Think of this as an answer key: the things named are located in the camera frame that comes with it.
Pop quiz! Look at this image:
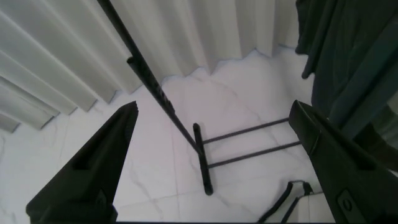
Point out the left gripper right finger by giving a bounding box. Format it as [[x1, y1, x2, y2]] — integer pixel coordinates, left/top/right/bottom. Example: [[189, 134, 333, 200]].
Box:
[[289, 99, 398, 223]]

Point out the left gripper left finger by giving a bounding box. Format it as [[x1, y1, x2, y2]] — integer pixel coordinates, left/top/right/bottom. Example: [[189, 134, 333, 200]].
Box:
[[26, 101, 139, 223]]

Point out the dark grey garment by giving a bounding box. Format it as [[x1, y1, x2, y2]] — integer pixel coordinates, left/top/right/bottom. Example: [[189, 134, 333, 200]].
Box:
[[295, 0, 398, 141]]

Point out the black clothes rack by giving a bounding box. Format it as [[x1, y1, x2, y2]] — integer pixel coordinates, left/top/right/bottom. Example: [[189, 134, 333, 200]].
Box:
[[96, 0, 302, 197]]

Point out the white curtain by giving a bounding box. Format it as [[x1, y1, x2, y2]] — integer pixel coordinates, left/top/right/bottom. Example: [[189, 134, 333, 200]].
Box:
[[0, 0, 300, 134]]

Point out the black cable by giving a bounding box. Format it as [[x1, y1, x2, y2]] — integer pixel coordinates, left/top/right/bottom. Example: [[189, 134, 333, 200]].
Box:
[[257, 180, 315, 223]]

